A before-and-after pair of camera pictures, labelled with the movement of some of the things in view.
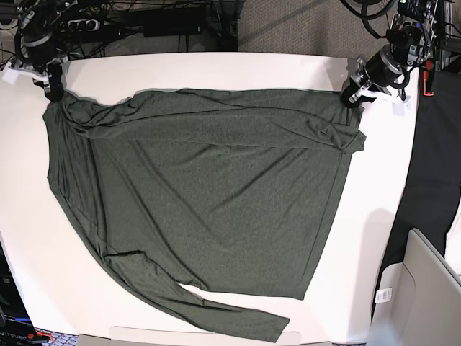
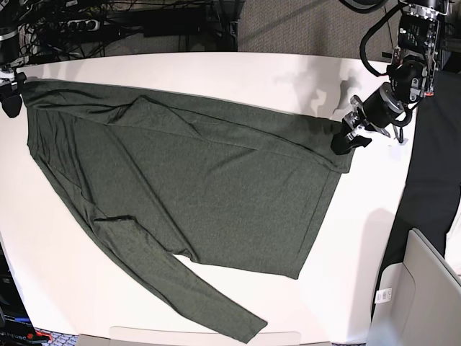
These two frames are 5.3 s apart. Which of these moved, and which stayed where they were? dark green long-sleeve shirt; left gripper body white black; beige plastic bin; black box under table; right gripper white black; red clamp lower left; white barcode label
Moved: dark green long-sleeve shirt; right gripper white black; left gripper body white black
Stayed: white barcode label; beige plastic bin; black box under table; red clamp lower left
